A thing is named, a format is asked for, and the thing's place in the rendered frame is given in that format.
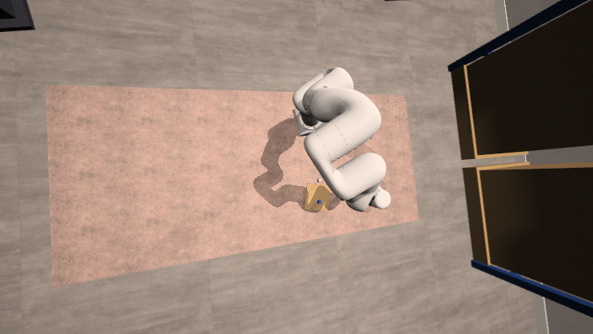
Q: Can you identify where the tan flat mat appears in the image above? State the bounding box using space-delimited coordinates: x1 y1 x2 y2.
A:
304 183 331 211

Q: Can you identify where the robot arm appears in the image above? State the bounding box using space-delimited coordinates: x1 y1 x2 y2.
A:
293 67 391 212

